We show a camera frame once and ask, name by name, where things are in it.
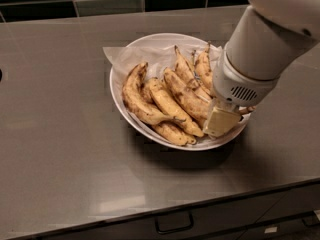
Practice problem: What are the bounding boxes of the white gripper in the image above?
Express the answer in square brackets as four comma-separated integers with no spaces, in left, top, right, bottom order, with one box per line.
[203,43,279,138]

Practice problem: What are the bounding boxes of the long central spotted banana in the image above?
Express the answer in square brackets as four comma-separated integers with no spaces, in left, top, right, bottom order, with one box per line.
[163,67,257,128]

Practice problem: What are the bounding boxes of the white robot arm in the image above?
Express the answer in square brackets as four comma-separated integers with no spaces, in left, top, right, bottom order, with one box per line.
[204,0,320,137]

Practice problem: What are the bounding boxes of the right rear yellow banana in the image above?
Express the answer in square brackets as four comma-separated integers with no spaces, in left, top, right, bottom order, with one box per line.
[195,44,213,89]

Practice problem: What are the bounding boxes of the front bottom yellow banana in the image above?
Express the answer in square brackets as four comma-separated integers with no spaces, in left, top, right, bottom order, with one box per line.
[152,122,196,146]

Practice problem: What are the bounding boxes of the thin upper middle banana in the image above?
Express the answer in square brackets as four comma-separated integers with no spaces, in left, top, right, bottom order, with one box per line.
[174,46,211,100]

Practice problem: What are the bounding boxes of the leftmost spotted yellow banana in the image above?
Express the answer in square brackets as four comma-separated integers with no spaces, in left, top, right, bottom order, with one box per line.
[122,62,185,125]

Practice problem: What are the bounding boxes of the white oval bowl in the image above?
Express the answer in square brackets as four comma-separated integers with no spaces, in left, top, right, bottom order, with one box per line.
[109,33,250,151]

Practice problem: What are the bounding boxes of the white paper liner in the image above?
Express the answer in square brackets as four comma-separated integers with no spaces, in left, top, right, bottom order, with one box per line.
[103,43,222,85]

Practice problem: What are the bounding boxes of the dark cabinet drawer front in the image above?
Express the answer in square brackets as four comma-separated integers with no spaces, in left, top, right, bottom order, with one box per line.
[49,183,320,240]

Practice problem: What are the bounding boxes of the black drawer handle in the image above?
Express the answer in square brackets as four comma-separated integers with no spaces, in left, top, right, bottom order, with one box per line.
[154,212,194,235]

